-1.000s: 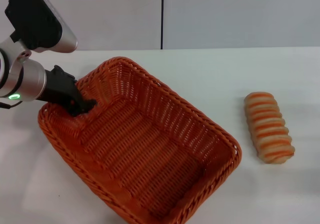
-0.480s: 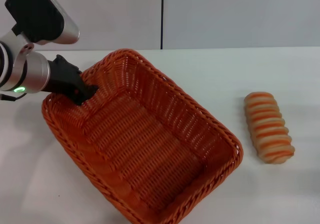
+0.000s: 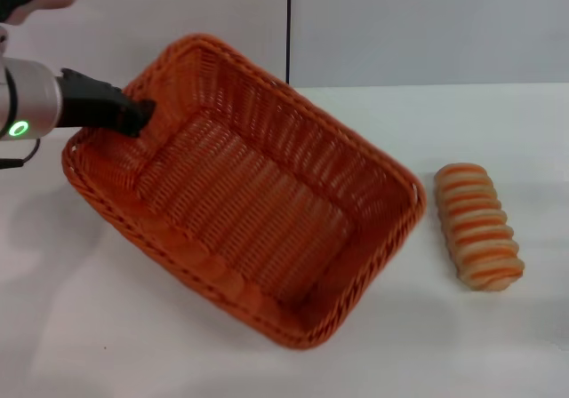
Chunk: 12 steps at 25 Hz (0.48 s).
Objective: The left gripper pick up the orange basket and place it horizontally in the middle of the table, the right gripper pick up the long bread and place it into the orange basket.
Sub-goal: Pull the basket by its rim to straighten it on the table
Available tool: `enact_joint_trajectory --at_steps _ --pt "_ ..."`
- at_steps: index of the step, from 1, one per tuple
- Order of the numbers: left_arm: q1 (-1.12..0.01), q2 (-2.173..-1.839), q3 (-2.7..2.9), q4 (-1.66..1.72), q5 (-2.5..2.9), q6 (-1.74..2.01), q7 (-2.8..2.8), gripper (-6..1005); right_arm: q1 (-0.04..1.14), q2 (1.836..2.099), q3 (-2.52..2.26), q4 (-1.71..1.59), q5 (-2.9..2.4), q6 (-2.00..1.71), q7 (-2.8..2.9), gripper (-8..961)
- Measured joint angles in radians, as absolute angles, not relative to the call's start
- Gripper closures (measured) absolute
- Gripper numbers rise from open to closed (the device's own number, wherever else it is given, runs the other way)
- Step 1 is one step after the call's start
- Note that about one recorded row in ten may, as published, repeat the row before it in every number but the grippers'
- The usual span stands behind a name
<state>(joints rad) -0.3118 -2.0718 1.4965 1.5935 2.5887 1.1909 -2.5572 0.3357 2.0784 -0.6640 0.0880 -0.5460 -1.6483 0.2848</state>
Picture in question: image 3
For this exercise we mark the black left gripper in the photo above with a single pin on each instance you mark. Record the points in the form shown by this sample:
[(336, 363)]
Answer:
[(89, 102)]

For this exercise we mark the orange woven plastic basket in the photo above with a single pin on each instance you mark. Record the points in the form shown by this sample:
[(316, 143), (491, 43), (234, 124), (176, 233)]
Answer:
[(249, 202)]

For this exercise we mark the striped orange cream bread loaf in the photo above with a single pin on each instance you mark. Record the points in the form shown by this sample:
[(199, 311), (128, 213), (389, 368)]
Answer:
[(478, 229)]

